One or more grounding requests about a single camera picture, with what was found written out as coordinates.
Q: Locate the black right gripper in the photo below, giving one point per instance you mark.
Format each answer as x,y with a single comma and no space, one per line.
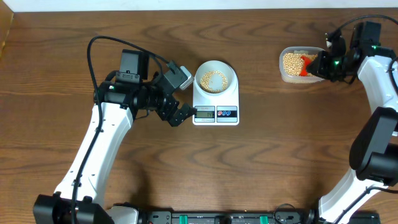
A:
319,66

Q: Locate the white digital kitchen scale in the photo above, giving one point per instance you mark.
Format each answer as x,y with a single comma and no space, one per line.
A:
216,110

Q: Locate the soybeans in grey bowl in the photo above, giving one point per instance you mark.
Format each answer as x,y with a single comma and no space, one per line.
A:
214,82

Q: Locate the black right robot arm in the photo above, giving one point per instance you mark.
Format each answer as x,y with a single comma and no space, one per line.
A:
372,157

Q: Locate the orange measuring scoop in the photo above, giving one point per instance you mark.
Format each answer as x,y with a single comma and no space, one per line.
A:
306,61

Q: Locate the grey round bowl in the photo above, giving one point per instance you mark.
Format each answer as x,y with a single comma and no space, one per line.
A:
214,65

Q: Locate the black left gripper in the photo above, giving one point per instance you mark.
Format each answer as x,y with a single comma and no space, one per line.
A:
164,112

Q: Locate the clear plastic container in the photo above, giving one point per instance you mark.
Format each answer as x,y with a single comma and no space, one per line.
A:
297,79

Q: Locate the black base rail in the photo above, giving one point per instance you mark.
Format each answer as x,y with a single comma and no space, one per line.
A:
167,217

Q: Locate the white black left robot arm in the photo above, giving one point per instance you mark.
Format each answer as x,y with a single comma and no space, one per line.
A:
79,197

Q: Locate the pile of soybeans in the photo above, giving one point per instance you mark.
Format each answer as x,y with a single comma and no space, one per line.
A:
292,63

